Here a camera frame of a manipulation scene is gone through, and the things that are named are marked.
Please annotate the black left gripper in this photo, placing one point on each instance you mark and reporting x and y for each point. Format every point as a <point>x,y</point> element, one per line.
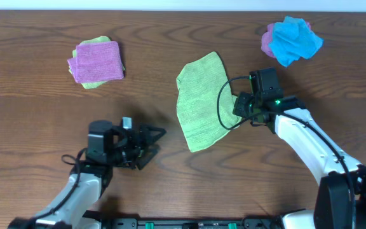
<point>138,145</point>

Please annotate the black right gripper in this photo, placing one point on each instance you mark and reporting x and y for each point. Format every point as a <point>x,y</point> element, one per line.
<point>238,109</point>

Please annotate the light green microfiber cloth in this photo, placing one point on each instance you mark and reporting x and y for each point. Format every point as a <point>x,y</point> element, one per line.
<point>205,103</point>

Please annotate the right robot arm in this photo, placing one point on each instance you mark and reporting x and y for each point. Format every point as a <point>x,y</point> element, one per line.
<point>341,198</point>

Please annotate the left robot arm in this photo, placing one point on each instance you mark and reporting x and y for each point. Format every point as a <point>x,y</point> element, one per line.
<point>109,146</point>

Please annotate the crumpled purple cloth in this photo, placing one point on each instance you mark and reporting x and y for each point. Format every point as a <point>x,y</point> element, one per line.
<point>266,43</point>

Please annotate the crumpled blue cloth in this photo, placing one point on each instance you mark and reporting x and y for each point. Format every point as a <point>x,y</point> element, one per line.
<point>294,41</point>

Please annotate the folded green cloth underneath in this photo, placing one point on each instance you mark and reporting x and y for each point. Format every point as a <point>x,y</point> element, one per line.
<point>100,39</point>

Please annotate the folded purple cloth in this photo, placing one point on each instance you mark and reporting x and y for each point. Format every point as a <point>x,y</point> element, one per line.
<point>97,62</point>

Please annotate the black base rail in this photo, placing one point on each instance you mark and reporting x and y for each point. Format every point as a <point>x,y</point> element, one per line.
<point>247,223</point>

